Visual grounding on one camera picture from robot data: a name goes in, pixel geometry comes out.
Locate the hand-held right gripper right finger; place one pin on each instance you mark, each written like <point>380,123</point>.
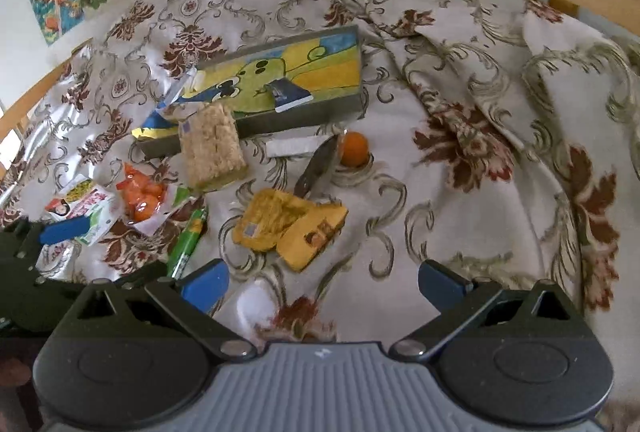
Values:
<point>442,284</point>

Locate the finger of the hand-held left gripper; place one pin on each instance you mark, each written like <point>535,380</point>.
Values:
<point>65,230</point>

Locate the white red snack packet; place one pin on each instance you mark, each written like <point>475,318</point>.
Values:
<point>85,199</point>

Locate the white blue snack wrapper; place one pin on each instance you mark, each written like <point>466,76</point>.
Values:
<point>181,87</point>

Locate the orange ball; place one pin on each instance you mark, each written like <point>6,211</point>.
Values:
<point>354,148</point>

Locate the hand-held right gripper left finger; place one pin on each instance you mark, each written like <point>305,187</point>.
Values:
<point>206,284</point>

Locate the crumpled yellow snack packet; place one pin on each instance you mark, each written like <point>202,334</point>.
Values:
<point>265,217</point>

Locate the orange snack packet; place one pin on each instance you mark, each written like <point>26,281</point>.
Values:
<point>142,197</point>

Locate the dark silver snack packet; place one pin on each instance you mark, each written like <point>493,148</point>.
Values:
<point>315,167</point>

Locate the cartoon painted box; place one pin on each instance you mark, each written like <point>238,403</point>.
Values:
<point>320,67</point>

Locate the floral printed blanket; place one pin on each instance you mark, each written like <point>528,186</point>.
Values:
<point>450,212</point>

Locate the blue white small packet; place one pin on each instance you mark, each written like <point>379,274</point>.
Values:
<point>292,96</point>

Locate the rice cracker packet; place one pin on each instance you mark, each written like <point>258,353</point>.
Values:
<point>212,147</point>

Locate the blue yellow snack wrapper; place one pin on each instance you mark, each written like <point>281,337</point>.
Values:
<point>152,125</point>

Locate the green snack tube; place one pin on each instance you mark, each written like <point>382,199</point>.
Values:
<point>187,239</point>

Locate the yellow snack packet brown print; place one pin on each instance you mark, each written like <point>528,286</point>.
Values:
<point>315,232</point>

